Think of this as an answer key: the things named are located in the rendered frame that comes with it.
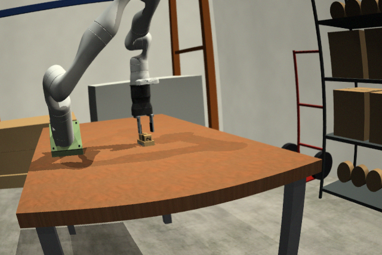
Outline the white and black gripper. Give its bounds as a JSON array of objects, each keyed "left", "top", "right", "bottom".
[{"left": 130, "top": 70, "right": 159, "bottom": 134}]

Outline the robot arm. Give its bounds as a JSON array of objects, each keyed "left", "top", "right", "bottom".
[{"left": 42, "top": 0, "right": 160, "bottom": 147}]

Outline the tan wooden tray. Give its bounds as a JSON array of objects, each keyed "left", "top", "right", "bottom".
[{"left": 137, "top": 139, "right": 155, "bottom": 147}]

